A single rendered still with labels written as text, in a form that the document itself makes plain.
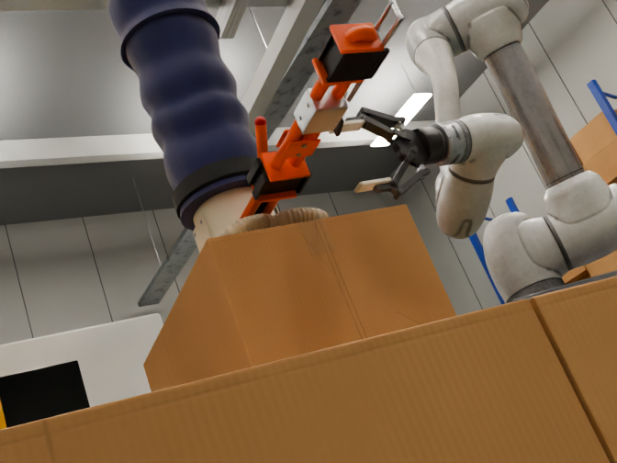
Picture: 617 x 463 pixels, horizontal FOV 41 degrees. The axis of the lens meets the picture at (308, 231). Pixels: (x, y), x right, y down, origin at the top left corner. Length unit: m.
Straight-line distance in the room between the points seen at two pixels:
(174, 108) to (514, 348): 1.23
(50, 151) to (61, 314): 2.45
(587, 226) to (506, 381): 1.46
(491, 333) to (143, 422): 0.30
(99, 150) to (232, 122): 8.94
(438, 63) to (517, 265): 0.53
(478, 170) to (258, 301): 0.62
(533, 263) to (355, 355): 1.51
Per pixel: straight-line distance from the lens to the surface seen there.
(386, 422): 0.62
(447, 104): 2.00
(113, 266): 12.29
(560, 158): 2.17
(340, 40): 1.24
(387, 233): 1.49
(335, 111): 1.36
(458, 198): 1.78
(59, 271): 12.08
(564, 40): 12.10
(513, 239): 2.14
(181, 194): 1.73
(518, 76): 2.19
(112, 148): 10.77
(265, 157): 1.51
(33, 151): 10.49
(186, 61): 1.85
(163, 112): 1.82
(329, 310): 1.37
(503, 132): 1.75
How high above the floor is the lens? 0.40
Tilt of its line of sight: 22 degrees up
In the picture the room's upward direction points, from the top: 22 degrees counter-clockwise
